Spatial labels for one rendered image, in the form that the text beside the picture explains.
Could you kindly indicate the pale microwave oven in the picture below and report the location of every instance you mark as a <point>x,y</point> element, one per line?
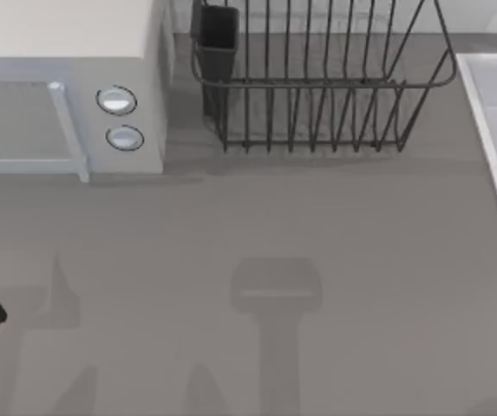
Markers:
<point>113,34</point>

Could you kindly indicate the dark grey utensil holder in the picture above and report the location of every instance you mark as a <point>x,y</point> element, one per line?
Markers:
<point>215,39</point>

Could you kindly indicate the round microwave knob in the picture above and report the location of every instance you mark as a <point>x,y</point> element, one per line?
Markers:
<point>124,138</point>
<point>116,100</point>

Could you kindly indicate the microwave oven door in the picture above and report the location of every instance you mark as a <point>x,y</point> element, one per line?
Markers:
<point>9,121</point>

